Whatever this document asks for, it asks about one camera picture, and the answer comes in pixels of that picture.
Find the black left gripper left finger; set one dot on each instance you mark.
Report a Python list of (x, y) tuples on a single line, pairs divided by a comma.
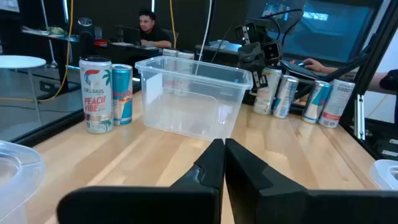
[(192, 202)]

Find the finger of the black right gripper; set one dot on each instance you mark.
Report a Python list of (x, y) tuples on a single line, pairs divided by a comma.
[(248, 33), (258, 80)]

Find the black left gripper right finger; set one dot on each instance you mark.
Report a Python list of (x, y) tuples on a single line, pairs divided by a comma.
[(264, 199)]

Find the clear plastic bin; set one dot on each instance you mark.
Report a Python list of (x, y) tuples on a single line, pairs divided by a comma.
[(174, 118), (385, 174), (15, 174)]

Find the teal Red Bull can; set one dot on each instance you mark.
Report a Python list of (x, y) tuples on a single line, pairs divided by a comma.
[(123, 93)]

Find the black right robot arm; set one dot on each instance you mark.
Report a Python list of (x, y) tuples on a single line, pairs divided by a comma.
[(346, 69)]

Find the dark tablet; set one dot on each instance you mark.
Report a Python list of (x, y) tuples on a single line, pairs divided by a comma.
[(298, 71)]

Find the person's hand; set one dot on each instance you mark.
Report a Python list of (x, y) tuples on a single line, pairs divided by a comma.
[(314, 65)]

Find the large display screen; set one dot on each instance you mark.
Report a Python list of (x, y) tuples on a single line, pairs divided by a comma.
[(329, 34)]

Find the person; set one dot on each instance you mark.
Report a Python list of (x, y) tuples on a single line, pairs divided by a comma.
[(152, 31)]

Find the silver aluminium extrusion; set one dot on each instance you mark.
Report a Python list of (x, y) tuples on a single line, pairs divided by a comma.
[(360, 118)]

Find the black desk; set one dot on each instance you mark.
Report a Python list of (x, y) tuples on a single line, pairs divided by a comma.
[(130, 53)]

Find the black laptop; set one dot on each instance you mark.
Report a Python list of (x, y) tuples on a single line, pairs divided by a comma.
[(129, 35)]

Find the Celsius Peach Vibe can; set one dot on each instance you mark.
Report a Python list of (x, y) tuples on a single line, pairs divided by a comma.
[(96, 93)]

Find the red object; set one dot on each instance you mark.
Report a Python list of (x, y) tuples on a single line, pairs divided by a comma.
[(101, 43)]

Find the black tumbler silver lid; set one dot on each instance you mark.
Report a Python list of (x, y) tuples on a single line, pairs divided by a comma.
[(85, 37)]

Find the round white stand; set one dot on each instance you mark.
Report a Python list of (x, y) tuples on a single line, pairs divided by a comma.
[(18, 61)]

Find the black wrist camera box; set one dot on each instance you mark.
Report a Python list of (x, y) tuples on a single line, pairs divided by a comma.
[(272, 53)]

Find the black frame post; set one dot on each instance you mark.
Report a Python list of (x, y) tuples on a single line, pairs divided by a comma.
[(372, 53)]

